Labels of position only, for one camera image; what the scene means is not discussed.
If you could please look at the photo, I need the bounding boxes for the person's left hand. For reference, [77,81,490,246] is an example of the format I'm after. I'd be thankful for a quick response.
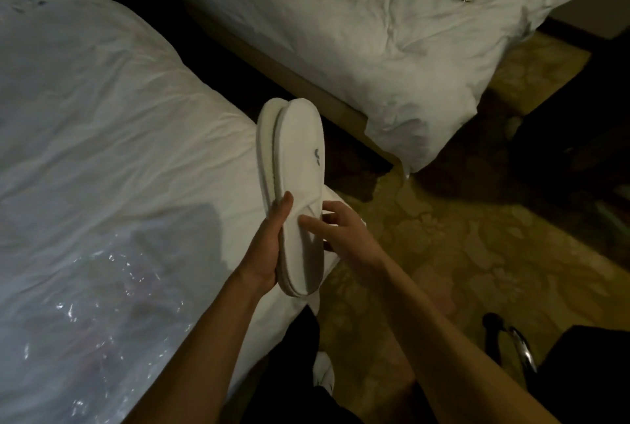
[235,191,295,295]

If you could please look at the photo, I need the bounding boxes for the person's right hand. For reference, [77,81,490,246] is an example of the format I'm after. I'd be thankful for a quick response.
[298,200,390,288]

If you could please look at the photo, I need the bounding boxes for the white slipper with grey logo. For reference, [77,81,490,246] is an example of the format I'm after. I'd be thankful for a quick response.
[273,98,326,298]

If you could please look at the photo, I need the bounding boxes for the plain white slipper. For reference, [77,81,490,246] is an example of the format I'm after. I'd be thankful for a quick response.
[256,98,288,292]

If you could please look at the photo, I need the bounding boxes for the person's left forearm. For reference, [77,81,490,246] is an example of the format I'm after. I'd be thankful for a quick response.
[122,273,277,424]

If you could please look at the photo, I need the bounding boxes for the person's right forearm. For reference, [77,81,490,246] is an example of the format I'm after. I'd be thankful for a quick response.
[362,255,559,424]

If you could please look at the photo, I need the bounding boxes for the person's white shoe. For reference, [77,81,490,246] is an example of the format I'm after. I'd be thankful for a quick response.
[312,352,336,396]

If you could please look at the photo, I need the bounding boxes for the person's black trousers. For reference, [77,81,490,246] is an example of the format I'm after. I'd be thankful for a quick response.
[240,306,439,424]

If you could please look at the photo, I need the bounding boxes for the crumpled white duvet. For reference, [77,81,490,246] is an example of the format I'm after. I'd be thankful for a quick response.
[145,0,595,176]

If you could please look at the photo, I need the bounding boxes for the dark wooden furniture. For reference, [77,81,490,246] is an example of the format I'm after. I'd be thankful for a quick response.
[509,28,630,208]

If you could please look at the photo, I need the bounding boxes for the wooden bed frame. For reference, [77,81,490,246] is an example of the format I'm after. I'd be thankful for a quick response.
[184,0,400,166]

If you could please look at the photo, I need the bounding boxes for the black chair with chrome frame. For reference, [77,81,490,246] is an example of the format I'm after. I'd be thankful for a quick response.
[482,313,630,424]

